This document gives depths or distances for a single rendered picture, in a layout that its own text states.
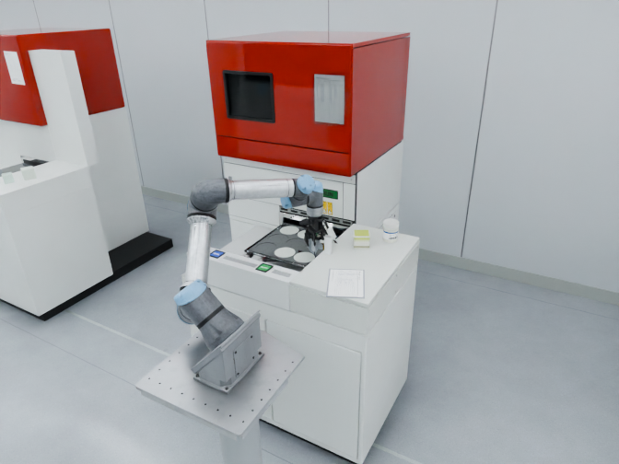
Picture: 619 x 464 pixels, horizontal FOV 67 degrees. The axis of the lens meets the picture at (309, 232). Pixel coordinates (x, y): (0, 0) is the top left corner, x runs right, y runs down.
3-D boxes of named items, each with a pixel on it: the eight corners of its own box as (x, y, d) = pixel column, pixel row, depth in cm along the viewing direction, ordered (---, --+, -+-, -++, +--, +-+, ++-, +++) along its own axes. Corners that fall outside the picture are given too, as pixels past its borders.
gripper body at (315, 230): (313, 244, 213) (313, 220, 207) (304, 237, 220) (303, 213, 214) (328, 239, 216) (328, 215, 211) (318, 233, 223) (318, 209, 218)
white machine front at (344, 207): (231, 216, 283) (225, 152, 266) (355, 246, 247) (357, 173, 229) (228, 218, 281) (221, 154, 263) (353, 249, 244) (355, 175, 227)
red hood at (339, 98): (288, 125, 318) (285, 30, 291) (403, 139, 281) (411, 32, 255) (216, 156, 259) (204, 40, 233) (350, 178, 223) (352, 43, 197)
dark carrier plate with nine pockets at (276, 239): (286, 224, 256) (286, 223, 255) (342, 237, 240) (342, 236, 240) (248, 250, 229) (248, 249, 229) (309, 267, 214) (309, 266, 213)
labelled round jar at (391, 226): (385, 235, 225) (387, 217, 221) (400, 237, 222) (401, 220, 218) (379, 241, 220) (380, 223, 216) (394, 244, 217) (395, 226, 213)
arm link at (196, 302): (197, 324, 157) (171, 294, 157) (193, 329, 169) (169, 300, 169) (225, 301, 162) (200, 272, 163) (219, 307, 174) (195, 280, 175)
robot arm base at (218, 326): (219, 345, 154) (200, 322, 154) (205, 355, 166) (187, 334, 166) (250, 317, 164) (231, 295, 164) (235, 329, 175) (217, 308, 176)
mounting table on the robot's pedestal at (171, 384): (243, 465, 146) (239, 435, 141) (140, 413, 166) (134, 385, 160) (311, 374, 182) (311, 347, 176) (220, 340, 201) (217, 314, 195)
